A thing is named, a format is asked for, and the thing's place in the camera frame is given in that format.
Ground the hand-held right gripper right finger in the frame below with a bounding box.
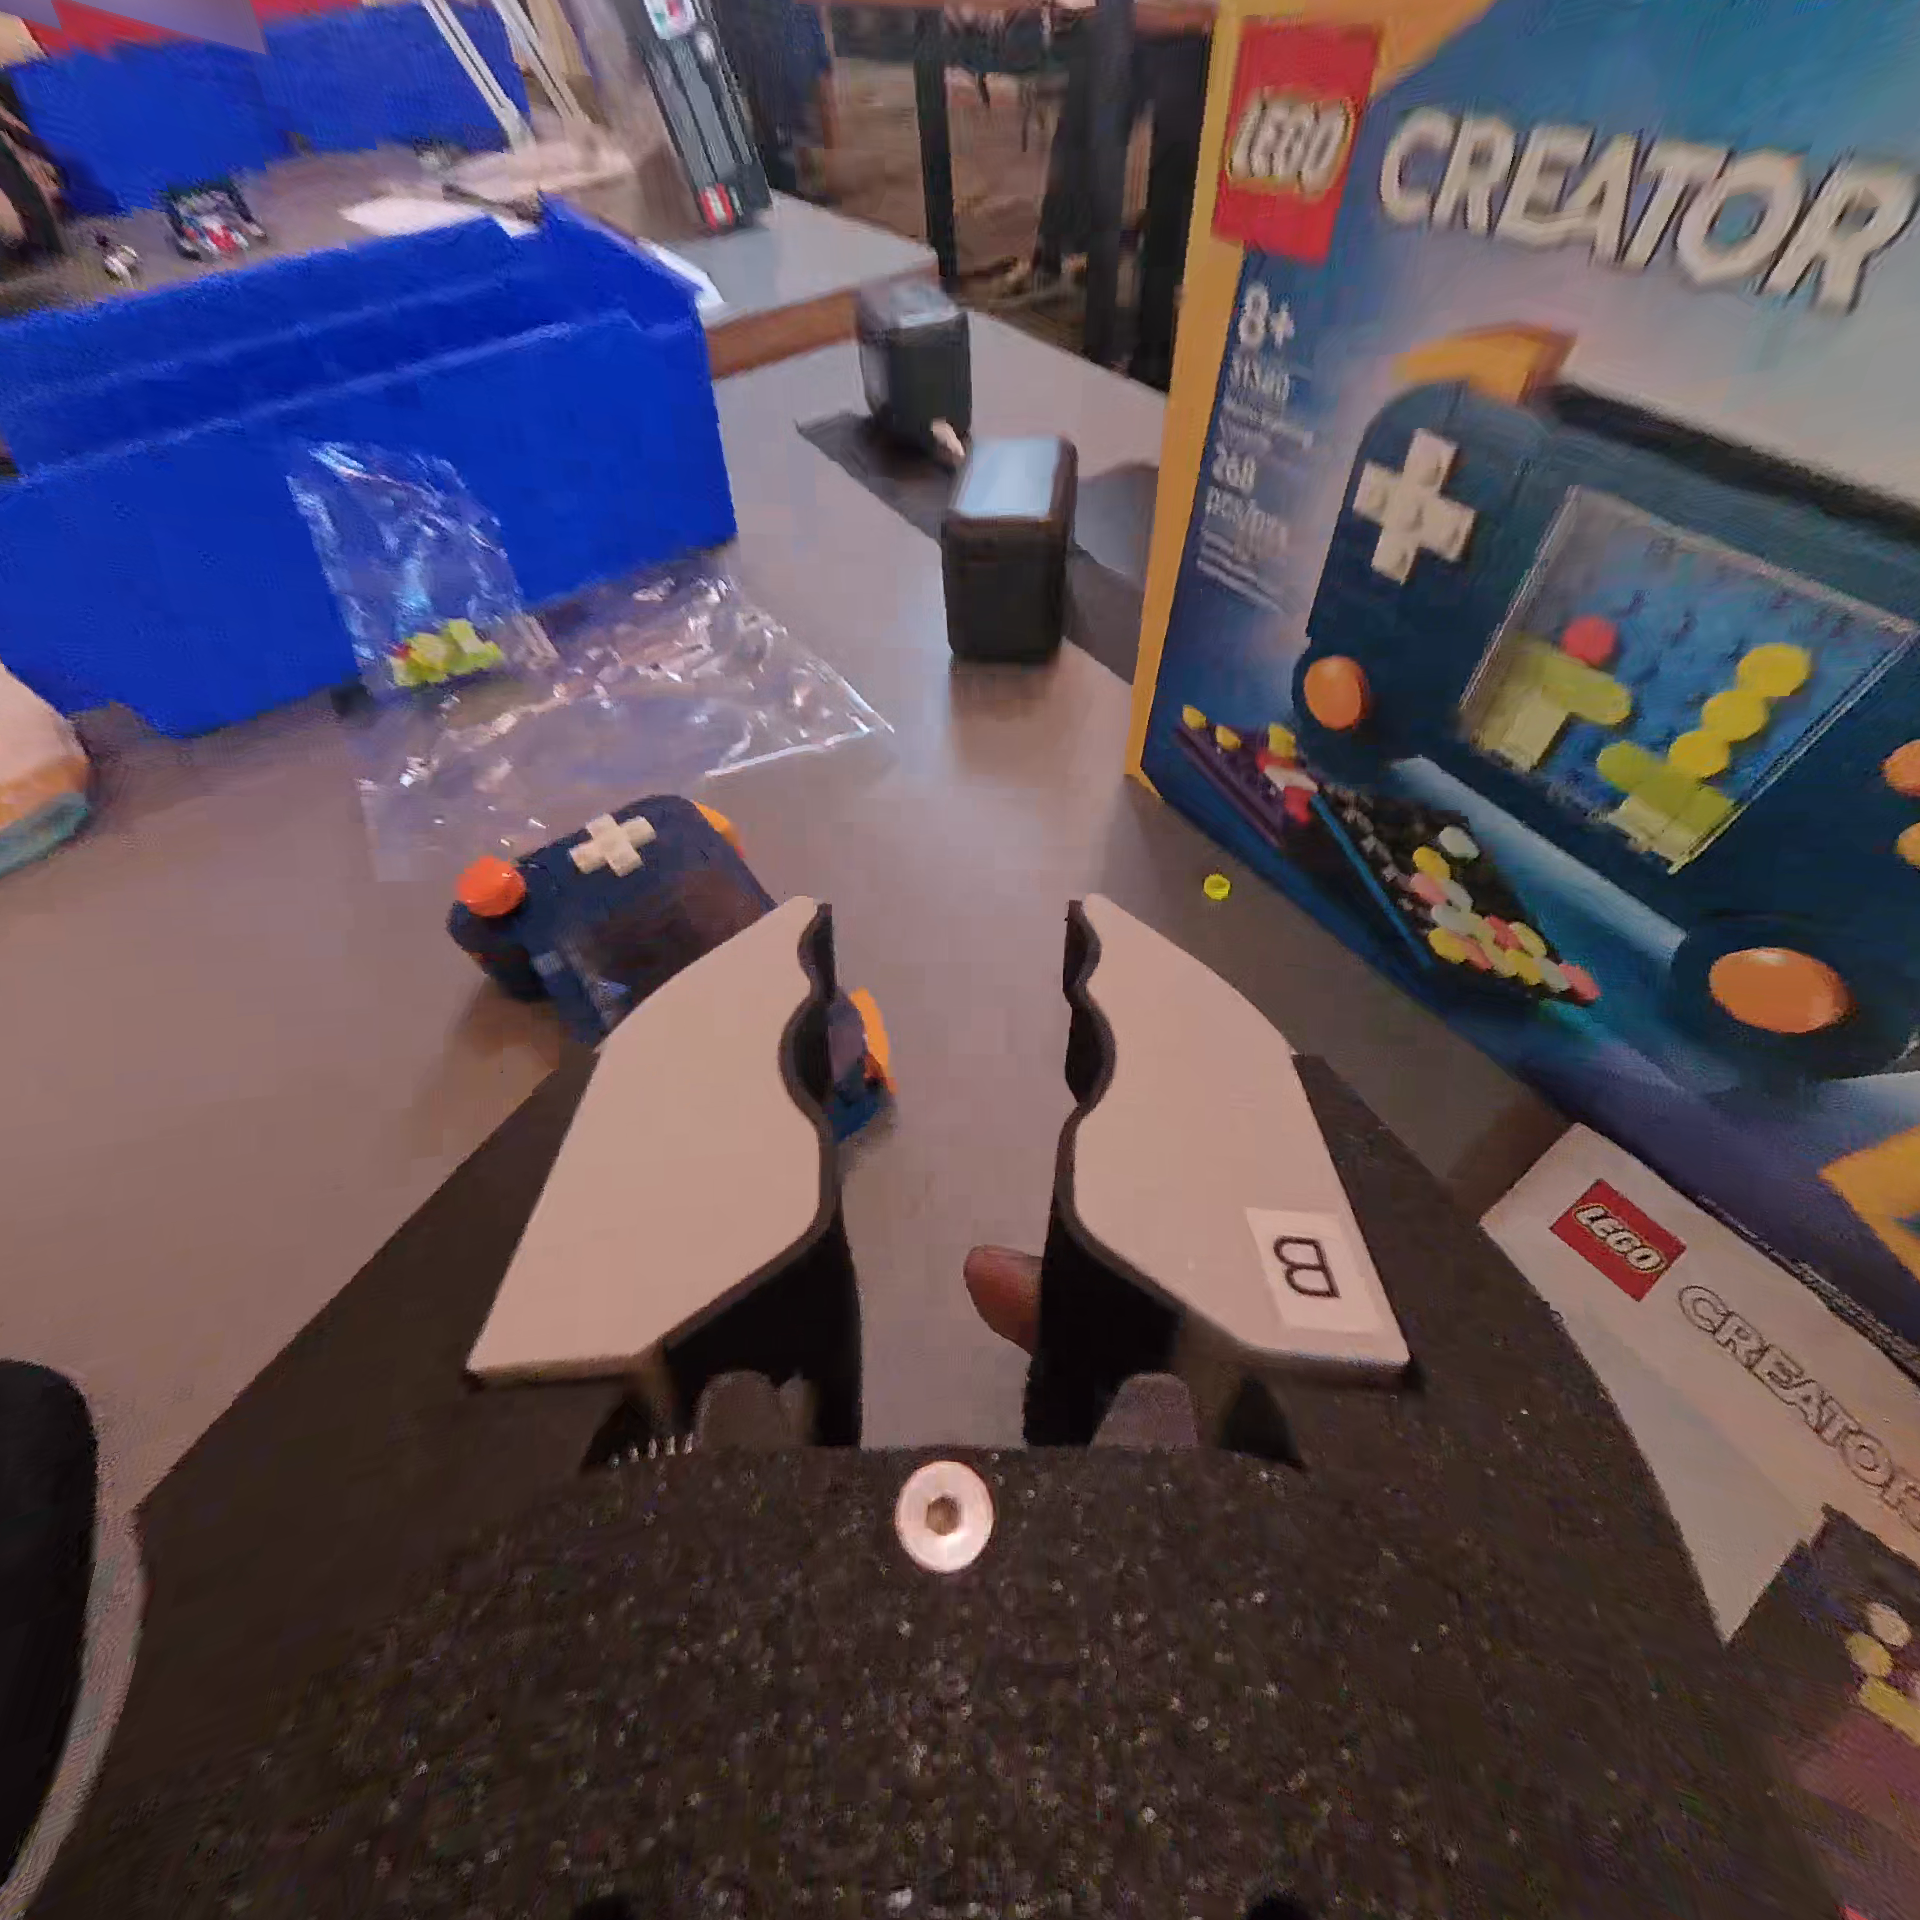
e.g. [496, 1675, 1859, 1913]
[1023, 895, 1416, 1447]

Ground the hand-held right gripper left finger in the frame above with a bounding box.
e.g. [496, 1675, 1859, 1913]
[463, 895, 867, 1447]

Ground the black foam-lined case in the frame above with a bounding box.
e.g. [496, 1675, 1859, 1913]
[0, 1357, 102, 1855]

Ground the person's right hand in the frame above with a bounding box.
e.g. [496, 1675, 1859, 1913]
[963, 1242, 1044, 1362]

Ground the toy handheld game console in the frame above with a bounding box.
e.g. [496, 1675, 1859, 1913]
[445, 794, 899, 1146]

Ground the clear plastic bag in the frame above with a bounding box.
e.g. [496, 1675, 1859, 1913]
[352, 571, 898, 881]

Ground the instruction booklet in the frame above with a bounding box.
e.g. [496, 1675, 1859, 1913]
[0, 666, 96, 881]
[1481, 1125, 1920, 1920]

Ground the small dark blue box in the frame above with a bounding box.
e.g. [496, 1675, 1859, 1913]
[942, 434, 1080, 666]

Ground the small bag with green pieces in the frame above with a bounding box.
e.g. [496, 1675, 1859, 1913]
[283, 438, 560, 702]

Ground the colourful toy set box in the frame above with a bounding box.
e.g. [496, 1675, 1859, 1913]
[1123, 0, 1920, 1345]

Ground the blue plastic bin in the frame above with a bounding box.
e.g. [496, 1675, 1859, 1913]
[0, 203, 739, 740]
[5, 0, 533, 216]

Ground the small dark object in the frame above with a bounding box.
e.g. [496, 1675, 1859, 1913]
[853, 277, 974, 452]

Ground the wooden desk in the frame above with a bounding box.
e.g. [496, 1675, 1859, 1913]
[660, 194, 939, 381]

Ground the small toy car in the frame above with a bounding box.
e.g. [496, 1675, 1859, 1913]
[161, 183, 270, 262]

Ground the black toy box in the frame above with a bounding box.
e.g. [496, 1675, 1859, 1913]
[636, 0, 777, 235]

